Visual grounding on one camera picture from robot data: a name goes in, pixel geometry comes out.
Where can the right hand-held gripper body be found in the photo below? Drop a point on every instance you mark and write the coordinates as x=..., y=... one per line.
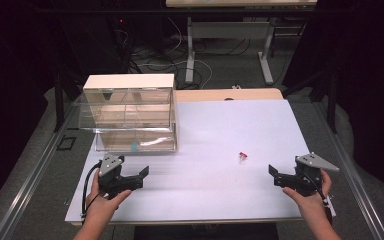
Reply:
x=305, y=175

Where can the person's right hand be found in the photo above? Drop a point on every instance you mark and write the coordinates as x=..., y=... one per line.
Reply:
x=313, y=198

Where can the small red clip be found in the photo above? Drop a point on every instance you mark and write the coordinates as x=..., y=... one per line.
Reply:
x=243, y=155

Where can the small teal object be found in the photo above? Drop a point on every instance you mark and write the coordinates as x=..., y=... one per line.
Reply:
x=134, y=146

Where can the black metal stand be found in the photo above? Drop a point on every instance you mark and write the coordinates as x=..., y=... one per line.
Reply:
x=59, y=103

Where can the person's left hand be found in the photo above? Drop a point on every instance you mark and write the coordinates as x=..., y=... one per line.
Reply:
x=105, y=203

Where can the aluminium floor rail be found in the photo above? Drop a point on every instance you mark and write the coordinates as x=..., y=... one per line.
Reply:
x=350, y=170
x=30, y=176

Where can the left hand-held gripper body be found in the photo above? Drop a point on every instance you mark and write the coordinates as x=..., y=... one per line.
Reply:
x=113, y=173

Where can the white metal-legged desk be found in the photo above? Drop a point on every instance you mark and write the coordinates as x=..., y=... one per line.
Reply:
x=233, y=36

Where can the clear acrylic drawer cabinet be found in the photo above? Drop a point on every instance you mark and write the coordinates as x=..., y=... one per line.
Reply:
x=130, y=113

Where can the white table mat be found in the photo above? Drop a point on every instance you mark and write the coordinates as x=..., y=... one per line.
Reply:
x=193, y=160

